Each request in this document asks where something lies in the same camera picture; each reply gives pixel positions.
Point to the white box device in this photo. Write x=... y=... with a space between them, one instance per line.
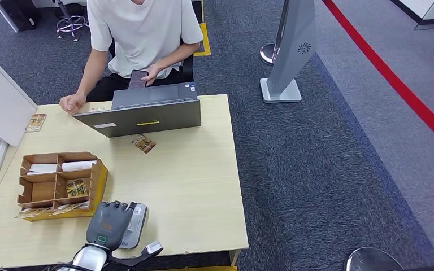
x=3 y=116

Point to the chrome stanchion base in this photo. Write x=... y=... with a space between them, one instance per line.
x=372 y=261
x=268 y=55

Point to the person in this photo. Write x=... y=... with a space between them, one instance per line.
x=142 y=33

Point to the white card sleeve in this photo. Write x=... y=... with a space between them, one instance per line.
x=43 y=169
x=78 y=166

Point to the person's left forearm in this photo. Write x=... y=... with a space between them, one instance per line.
x=179 y=58

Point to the grey kiosk stand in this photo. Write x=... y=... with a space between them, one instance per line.
x=292 y=48

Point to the brown patterned key card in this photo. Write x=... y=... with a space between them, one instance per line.
x=35 y=123
x=67 y=209
x=76 y=189
x=143 y=144
x=31 y=213

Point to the black cabinet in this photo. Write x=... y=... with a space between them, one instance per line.
x=18 y=15

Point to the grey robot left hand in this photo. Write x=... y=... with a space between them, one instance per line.
x=108 y=224

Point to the small hotel name plate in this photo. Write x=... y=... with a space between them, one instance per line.
x=97 y=110

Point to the person's right hand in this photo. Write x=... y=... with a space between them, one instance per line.
x=73 y=103

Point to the wooden desk leg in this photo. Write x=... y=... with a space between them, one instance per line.
x=234 y=258

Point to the person's left hand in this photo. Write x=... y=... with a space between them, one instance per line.
x=153 y=73

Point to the black office chair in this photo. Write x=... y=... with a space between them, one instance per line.
x=188 y=69

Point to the dark smartphone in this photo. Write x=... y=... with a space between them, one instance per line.
x=137 y=79

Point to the grey laptop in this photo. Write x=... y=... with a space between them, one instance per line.
x=146 y=119

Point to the white panel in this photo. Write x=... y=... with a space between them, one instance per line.
x=4 y=16

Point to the chrome stool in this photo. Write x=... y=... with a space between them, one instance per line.
x=64 y=9

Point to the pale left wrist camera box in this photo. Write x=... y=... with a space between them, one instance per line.
x=154 y=247

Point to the wooden compartment organiser box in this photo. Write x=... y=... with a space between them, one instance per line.
x=99 y=187

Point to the grey card reader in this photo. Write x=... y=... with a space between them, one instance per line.
x=138 y=224

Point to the person's right forearm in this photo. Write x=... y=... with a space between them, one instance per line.
x=88 y=78

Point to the black camera bracket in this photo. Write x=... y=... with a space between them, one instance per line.
x=134 y=259

